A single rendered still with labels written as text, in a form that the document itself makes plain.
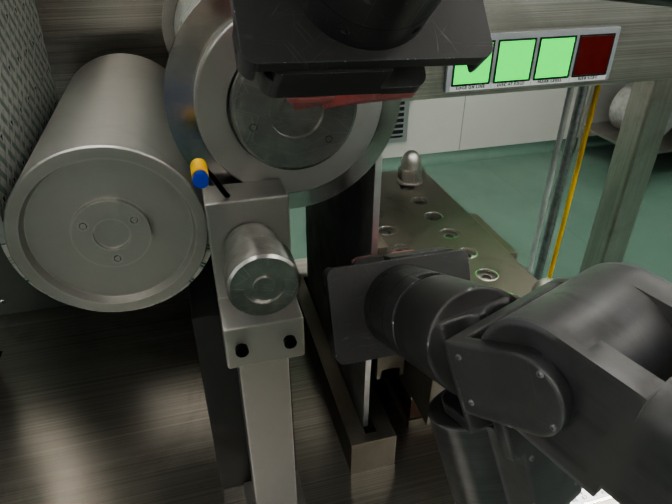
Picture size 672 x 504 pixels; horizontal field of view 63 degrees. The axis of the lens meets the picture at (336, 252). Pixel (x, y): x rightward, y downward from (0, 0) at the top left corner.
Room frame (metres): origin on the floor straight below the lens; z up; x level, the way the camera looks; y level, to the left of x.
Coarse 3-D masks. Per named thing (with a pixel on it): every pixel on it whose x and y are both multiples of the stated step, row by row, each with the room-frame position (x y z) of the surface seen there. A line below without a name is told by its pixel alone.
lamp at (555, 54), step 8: (544, 40) 0.75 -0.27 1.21; (552, 40) 0.75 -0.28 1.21; (560, 40) 0.75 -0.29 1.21; (568, 40) 0.76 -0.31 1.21; (544, 48) 0.75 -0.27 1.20; (552, 48) 0.75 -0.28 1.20; (560, 48) 0.75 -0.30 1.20; (568, 48) 0.76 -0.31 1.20; (544, 56) 0.75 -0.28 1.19; (552, 56) 0.75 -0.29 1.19; (560, 56) 0.76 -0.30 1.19; (568, 56) 0.76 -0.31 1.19; (544, 64) 0.75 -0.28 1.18; (552, 64) 0.75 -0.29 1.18; (560, 64) 0.76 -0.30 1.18; (568, 64) 0.76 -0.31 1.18; (536, 72) 0.75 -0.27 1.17; (544, 72) 0.75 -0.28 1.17; (552, 72) 0.75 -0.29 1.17; (560, 72) 0.76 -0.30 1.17
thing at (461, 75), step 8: (488, 64) 0.73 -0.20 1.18; (456, 72) 0.72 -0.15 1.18; (464, 72) 0.72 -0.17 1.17; (472, 72) 0.72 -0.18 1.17; (480, 72) 0.72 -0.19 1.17; (488, 72) 0.73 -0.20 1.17; (456, 80) 0.72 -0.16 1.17; (464, 80) 0.72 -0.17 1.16; (472, 80) 0.72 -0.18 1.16; (480, 80) 0.72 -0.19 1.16
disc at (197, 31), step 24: (216, 0) 0.32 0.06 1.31; (192, 24) 0.32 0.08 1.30; (216, 24) 0.32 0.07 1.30; (192, 48) 0.32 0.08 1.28; (168, 72) 0.32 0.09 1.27; (192, 72) 0.32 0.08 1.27; (168, 96) 0.32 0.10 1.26; (192, 96) 0.32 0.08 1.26; (168, 120) 0.32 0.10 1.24; (192, 120) 0.32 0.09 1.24; (384, 120) 0.35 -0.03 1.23; (192, 144) 0.32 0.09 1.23; (384, 144) 0.35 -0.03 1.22; (216, 168) 0.32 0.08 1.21; (360, 168) 0.35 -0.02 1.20; (312, 192) 0.34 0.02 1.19; (336, 192) 0.34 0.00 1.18
